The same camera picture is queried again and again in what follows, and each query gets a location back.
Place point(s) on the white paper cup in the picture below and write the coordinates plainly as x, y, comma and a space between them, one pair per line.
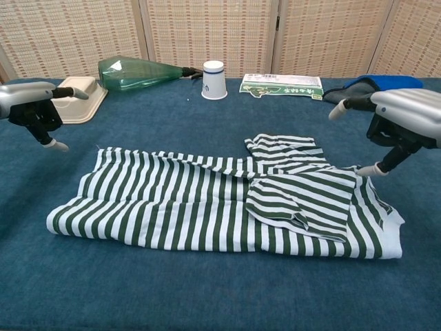
213, 82

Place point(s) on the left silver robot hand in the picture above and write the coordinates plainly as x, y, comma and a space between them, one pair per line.
24, 100

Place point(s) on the beige plastic lidded container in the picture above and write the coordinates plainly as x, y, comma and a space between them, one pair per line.
86, 105

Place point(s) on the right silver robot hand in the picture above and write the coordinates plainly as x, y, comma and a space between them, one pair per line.
410, 110

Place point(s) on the green plastic spray bottle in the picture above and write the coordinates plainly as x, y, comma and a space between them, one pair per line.
131, 76

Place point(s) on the blue grey cloth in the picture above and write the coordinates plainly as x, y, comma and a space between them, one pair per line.
392, 82

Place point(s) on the blue table mat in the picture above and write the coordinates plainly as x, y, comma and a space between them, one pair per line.
172, 120

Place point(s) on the woven folding screen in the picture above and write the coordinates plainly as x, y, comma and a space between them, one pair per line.
206, 34

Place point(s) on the green white flat carton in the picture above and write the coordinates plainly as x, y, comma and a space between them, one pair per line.
286, 84

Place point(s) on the green white striped t-shirt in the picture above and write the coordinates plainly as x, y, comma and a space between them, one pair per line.
172, 213

